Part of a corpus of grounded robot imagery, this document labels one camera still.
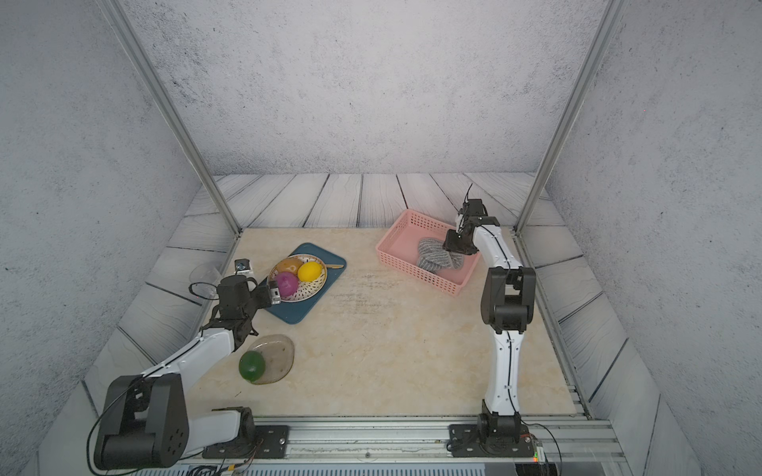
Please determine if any grey striped square dishcloth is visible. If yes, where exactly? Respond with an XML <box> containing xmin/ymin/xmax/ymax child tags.
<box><xmin>417</xmin><ymin>237</ymin><xmax>464</xmax><ymax>274</ymax></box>

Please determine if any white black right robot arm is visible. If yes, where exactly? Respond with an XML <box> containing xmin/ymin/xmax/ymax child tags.
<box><xmin>444</xmin><ymin>198</ymin><xmax>537</xmax><ymax>447</ymax></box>

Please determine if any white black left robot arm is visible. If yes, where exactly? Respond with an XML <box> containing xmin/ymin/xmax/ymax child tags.
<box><xmin>85</xmin><ymin>274</ymin><xmax>281</xmax><ymax>475</ymax></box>

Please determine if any purple round fruit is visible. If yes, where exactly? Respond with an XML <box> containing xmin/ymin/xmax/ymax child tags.
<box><xmin>275</xmin><ymin>272</ymin><xmax>300</xmax><ymax>299</ymax></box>

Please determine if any dark teal tray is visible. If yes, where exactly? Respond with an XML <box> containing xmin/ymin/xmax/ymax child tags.
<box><xmin>269</xmin><ymin>243</ymin><xmax>347</xmax><ymax>325</ymax></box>

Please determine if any clear plastic cup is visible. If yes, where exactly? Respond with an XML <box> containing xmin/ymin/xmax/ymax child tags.
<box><xmin>189</xmin><ymin>263</ymin><xmax>222</xmax><ymax>301</ymax></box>

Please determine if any brown round fruit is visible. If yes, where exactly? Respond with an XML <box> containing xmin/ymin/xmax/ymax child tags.
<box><xmin>275</xmin><ymin>257</ymin><xmax>304</xmax><ymax>276</ymax></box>

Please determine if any clear glass oval dish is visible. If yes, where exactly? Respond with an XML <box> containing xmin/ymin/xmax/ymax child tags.
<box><xmin>243</xmin><ymin>334</ymin><xmax>296</xmax><ymax>385</ymax></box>

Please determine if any pink plastic basket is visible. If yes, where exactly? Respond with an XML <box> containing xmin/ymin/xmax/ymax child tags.
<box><xmin>375</xmin><ymin>209</ymin><xmax>480</xmax><ymax>297</ymax></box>

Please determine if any green lime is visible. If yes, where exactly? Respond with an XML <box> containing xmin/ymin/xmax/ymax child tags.
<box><xmin>238</xmin><ymin>351</ymin><xmax>266</xmax><ymax>383</ymax></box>

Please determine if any yellow lemon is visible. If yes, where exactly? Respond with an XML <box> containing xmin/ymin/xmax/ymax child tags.
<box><xmin>297</xmin><ymin>261</ymin><xmax>323</xmax><ymax>283</ymax></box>

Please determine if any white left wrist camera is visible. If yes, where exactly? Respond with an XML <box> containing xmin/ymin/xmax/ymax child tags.
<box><xmin>234</xmin><ymin>259</ymin><xmax>254</xmax><ymax>277</ymax></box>

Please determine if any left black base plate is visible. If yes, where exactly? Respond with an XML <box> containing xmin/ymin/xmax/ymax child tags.
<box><xmin>202</xmin><ymin>426</ymin><xmax>290</xmax><ymax>459</ymax></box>

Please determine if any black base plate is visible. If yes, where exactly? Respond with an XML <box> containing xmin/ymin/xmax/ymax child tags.
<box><xmin>446</xmin><ymin>424</ymin><xmax>537</xmax><ymax>459</ymax></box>
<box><xmin>202</xmin><ymin>426</ymin><xmax>290</xmax><ymax>459</ymax></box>

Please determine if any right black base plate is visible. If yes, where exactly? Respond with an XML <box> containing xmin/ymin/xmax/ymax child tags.
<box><xmin>446</xmin><ymin>424</ymin><xmax>537</xmax><ymax>459</ymax></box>

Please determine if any aluminium front rail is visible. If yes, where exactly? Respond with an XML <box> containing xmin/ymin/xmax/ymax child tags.
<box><xmin>106</xmin><ymin>415</ymin><xmax>632</xmax><ymax>476</ymax></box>

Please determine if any right aluminium frame post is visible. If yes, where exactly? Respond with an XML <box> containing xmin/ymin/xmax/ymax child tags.
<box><xmin>514</xmin><ymin>0</ymin><xmax>628</xmax><ymax>234</ymax></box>

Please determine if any aluminium frame post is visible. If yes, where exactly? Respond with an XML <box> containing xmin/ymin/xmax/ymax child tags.
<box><xmin>97</xmin><ymin>0</ymin><xmax>243</xmax><ymax>237</ymax></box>
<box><xmin>514</xmin><ymin>0</ymin><xmax>628</xmax><ymax>234</ymax></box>

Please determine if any left aluminium frame post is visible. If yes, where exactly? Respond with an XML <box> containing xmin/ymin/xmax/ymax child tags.
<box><xmin>97</xmin><ymin>0</ymin><xmax>243</xmax><ymax>237</ymax></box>

